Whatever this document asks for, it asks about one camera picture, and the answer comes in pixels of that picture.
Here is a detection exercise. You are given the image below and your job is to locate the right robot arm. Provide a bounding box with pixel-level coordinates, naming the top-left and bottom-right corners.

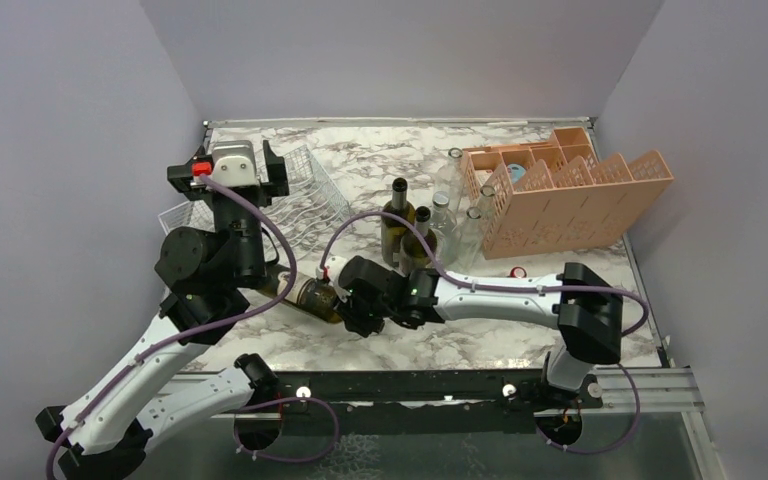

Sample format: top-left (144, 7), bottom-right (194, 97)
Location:
top-left (324, 256), bottom-right (623, 407)

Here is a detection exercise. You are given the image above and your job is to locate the green wine bottle front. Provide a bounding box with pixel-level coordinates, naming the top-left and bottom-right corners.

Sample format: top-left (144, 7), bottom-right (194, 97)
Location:
top-left (258, 264), bottom-right (343, 324)

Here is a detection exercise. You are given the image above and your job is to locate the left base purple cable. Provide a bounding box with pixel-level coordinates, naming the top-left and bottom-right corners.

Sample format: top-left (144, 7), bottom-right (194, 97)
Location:
top-left (232, 396), bottom-right (342, 465)

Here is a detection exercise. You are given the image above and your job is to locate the peach plastic crate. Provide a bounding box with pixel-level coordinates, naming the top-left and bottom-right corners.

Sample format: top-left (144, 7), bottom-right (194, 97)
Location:
top-left (461, 127), bottom-right (674, 260)

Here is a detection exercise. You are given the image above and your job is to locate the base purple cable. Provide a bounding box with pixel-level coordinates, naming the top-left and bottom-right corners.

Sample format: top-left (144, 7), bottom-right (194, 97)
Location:
top-left (232, 396), bottom-right (342, 465)
top-left (534, 364), bottom-right (642, 458)

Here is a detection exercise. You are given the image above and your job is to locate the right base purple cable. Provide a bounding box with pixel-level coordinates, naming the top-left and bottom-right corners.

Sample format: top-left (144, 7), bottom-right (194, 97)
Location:
top-left (534, 364), bottom-right (642, 458)

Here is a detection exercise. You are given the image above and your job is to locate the clear glass bottle middle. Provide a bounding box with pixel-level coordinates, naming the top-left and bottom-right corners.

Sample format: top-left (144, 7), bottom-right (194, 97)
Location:
top-left (451, 206), bottom-right (484, 272)

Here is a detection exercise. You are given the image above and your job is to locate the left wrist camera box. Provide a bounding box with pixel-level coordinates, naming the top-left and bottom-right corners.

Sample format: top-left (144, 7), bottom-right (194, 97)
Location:
top-left (191, 140), bottom-right (260, 188)

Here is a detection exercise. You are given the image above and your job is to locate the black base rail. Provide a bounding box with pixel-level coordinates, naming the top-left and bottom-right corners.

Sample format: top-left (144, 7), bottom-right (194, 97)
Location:
top-left (211, 367), bottom-right (624, 439)

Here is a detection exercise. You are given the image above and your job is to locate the clear glass bottle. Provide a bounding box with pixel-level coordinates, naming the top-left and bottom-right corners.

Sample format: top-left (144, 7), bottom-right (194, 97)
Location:
top-left (476, 183), bottom-right (496, 230)
top-left (432, 147), bottom-right (464, 213)
top-left (451, 206), bottom-right (484, 272)

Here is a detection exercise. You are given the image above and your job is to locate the clear glass bottle back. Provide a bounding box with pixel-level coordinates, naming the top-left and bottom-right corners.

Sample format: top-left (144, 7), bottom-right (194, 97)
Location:
top-left (432, 147), bottom-right (464, 213)

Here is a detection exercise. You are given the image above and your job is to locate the green bottle silver neck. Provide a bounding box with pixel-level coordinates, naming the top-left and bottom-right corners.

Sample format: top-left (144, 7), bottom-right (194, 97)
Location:
top-left (380, 177), bottom-right (416, 267)

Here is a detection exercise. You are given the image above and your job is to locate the green bottle black neck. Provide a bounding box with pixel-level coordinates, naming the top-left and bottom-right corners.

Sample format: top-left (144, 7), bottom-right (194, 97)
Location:
top-left (398, 206), bottom-right (438, 276)

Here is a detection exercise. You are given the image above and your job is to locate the white wire wine rack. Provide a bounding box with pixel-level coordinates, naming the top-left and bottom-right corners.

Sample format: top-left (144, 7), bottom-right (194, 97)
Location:
top-left (158, 146), bottom-right (352, 258)

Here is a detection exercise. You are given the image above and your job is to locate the red black bottle stopper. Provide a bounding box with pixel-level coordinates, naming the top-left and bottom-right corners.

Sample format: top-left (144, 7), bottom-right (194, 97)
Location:
top-left (509, 266), bottom-right (527, 278)

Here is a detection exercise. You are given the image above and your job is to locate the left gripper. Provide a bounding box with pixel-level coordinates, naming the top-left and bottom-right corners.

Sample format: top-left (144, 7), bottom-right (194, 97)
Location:
top-left (172, 142), bottom-right (289, 283)

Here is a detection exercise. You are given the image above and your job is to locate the clear glass bottle right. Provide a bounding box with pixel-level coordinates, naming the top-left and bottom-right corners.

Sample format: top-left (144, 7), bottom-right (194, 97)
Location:
top-left (476, 183), bottom-right (496, 230)

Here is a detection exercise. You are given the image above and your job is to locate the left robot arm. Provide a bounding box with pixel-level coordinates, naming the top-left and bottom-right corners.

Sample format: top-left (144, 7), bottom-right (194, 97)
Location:
top-left (36, 141), bottom-right (290, 479)

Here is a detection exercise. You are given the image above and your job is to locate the clear bottle silver cap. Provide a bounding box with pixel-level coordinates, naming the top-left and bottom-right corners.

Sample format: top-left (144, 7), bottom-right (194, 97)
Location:
top-left (429, 191), bottom-right (457, 257)

